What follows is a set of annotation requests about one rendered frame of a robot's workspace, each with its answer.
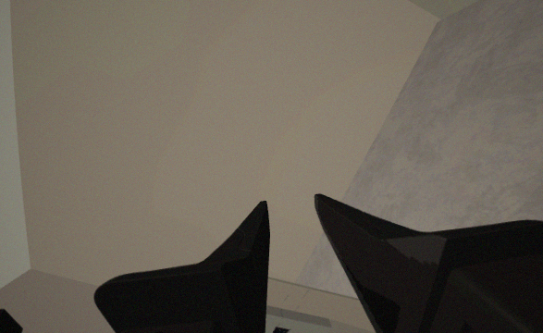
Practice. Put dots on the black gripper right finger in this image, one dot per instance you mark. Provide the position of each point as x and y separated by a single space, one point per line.
399 274

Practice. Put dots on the beige flat panel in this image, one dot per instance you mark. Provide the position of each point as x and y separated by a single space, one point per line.
296 308

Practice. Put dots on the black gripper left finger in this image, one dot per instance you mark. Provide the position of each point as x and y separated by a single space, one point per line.
229 286

